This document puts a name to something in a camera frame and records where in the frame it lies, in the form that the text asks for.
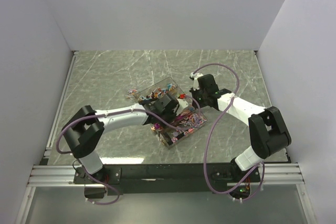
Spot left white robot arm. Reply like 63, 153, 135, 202
60, 93, 190, 183

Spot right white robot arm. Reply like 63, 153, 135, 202
190, 73, 291, 182

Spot spilled candies on table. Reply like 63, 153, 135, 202
126, 89, 138, 100

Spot clear compartment candy box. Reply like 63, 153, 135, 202
134, 77, 207, 149

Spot black base beam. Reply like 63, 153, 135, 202
73, 162, 260, 196

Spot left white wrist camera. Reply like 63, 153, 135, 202
175, 99, 189, 115

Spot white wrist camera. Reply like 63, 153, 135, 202
190, 73, 203, 90
175, 99, 189, 115

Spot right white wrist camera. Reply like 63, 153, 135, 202
190, 73, 203, 90

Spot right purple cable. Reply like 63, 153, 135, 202
194, 62, 266, 202

